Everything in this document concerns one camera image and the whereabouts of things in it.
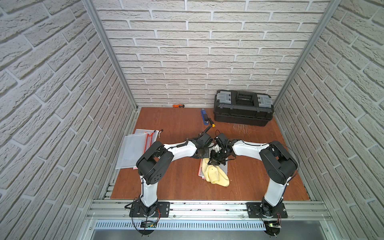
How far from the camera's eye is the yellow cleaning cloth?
0.83 meters

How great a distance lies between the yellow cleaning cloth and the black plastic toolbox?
1.20 ft

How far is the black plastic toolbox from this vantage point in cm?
99
